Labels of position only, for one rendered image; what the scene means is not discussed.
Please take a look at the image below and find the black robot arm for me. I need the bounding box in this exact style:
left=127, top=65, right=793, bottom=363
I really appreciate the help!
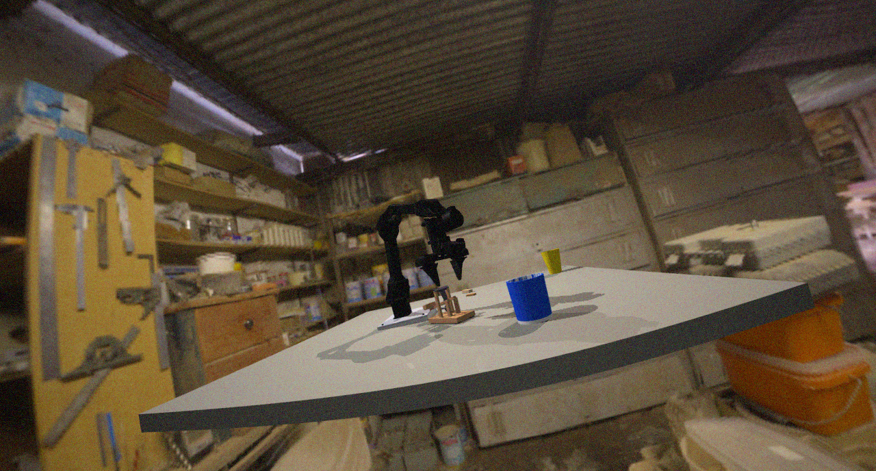
left=377, top=199, right=465, bottom=319

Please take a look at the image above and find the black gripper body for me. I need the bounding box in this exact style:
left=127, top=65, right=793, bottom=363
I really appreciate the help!
left=415, top=233, right=469, bottom=267

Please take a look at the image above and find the blue cup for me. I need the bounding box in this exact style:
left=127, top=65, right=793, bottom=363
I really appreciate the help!
left=506, top=273, right=552, bottom=324

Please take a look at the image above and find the yellow plastic cup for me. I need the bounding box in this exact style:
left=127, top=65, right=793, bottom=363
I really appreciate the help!
left=541, top=249, right=562, bottom=275

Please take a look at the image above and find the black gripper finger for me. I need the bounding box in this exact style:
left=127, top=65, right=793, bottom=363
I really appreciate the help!
left=420, top=263, right=440, bottom=286
left=450, top=257, right=467, bottom=280

